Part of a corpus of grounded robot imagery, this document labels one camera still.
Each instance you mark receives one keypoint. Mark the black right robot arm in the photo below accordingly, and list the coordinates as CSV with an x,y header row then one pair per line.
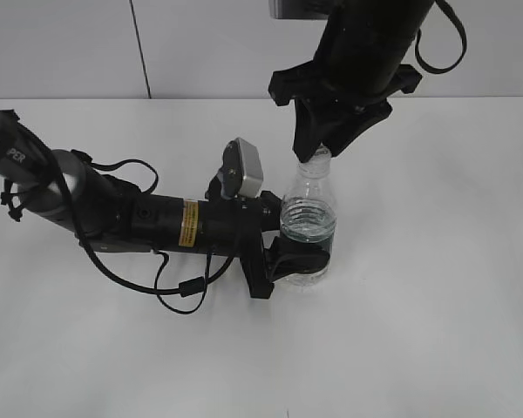
x,y
377,31

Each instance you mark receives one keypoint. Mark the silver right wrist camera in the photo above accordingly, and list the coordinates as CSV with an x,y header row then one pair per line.
x,y
300,9

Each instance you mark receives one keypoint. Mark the clear green-label water bottle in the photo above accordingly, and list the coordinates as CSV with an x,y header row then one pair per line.
x,y
308,211

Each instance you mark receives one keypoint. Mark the white green bottle cap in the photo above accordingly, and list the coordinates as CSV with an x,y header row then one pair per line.
x,y
322,152

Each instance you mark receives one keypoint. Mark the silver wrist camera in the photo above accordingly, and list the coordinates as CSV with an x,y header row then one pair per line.
x,y
300,9
241,172

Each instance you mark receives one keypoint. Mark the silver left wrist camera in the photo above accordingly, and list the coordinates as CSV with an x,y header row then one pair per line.
x,y
241,172

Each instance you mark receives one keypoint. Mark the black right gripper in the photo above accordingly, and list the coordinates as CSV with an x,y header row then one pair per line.
x,y
313,85

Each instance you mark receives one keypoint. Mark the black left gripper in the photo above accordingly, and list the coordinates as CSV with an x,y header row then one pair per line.
x,y
228,228

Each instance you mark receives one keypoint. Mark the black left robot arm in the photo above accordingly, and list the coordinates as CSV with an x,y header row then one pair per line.
x,y
72,191

